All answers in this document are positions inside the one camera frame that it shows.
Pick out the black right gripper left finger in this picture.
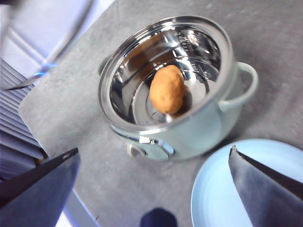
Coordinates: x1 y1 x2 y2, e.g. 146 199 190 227
0 148 81 227

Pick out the blue round plate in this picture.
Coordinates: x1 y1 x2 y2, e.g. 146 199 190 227
190 139 303 227

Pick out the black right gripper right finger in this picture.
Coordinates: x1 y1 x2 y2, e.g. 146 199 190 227
228 145 303 227

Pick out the pale green electric steamer pot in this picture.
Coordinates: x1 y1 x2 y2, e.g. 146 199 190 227
98 15 259 162

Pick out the brown potato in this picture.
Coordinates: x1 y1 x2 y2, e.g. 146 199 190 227
149 64 186 114

